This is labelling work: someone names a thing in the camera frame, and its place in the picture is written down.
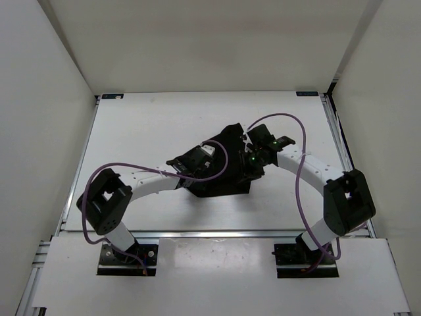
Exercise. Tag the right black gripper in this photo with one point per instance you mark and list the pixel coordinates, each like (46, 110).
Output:
(247, 172)

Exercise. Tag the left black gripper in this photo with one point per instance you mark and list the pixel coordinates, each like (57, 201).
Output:
(206, 168)

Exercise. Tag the black skirt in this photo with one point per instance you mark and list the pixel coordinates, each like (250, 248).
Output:
(228, 143)

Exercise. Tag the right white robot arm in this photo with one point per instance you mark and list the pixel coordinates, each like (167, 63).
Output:
(347, 201)

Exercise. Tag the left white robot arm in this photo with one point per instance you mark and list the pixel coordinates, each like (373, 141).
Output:
(112, 187)

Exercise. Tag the right blue corner label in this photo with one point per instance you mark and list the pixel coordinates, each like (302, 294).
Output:
(306, 94)

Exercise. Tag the blue corner label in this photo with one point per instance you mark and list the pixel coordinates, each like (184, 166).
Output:
(306, 94)
(112, 96)

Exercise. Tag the left blue corner label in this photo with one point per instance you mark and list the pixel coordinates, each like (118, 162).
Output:
(112, 96)

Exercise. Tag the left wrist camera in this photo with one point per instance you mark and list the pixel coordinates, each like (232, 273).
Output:
(199, 155)

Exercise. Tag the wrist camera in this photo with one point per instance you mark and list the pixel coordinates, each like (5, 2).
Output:
(263, 135)
(199, 155)

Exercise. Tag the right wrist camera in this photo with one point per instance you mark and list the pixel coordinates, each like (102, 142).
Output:
(263, 135)

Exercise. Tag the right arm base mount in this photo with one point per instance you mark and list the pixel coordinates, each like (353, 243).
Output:
(292, 261)

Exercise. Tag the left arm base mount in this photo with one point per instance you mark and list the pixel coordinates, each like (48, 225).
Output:
(114, 263)

